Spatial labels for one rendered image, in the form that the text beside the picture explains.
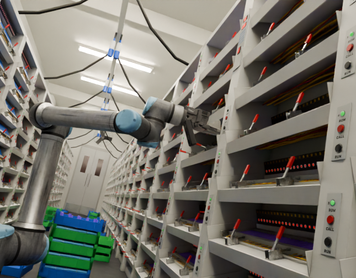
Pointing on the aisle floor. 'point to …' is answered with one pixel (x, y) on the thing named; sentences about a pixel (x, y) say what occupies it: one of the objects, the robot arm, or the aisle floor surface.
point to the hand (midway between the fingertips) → (221, 134)
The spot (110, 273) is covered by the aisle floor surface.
